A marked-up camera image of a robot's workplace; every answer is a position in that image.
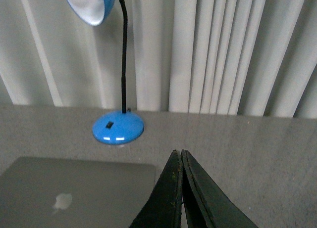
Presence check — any grey laptop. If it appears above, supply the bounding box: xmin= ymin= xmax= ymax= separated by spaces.
xmin=0 ymin=157 xmax=156 ymax=228

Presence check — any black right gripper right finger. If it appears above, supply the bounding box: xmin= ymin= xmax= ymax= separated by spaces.
xmin=181 ymin=150 xmax=257 ymax=228

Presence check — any white curtain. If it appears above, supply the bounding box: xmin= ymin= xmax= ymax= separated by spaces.
xmin=0 ymin=0 xmax=317 ymax=118

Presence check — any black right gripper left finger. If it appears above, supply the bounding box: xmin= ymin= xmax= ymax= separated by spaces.
xmin=130 ymin=150 xmax=183 ymax=228

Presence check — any blue desk lamp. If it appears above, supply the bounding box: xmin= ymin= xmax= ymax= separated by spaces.
xmin=67 ymin=0 xmax=144 ymax=145

